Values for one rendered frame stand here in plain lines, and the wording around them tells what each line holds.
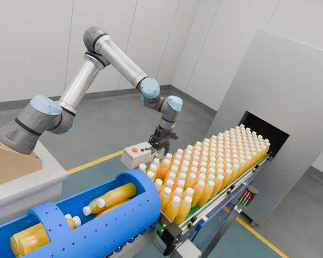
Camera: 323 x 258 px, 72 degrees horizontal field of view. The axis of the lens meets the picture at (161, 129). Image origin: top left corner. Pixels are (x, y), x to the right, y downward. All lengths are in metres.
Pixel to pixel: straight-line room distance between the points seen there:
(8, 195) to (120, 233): 0.45
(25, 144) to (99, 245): 0.48
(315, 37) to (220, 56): 1.74
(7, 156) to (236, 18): 4.92
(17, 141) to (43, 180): 0.20
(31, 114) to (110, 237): 0.56
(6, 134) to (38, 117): 0.13
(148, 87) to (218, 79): 4.52
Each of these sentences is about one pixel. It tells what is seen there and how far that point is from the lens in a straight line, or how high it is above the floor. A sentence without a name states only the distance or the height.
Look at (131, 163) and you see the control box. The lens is 1.39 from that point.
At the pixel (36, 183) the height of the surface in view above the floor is 1.15.
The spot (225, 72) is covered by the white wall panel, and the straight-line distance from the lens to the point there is 5.31.
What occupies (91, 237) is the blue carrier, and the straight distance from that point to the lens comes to 0.88.
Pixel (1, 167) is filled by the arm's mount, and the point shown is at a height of 1.24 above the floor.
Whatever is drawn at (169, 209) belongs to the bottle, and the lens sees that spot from 1.25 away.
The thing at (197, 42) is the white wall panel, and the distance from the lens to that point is 5.66.
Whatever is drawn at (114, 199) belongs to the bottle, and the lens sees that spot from 1.08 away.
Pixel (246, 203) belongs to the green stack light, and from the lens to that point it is 1.31.
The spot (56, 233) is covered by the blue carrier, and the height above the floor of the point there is 1.22.
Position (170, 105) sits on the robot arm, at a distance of 1.01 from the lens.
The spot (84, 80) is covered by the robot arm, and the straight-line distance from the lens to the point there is 1.16.
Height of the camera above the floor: 1.93
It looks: 29 degrees down
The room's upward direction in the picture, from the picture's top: 20 degrees clockwise
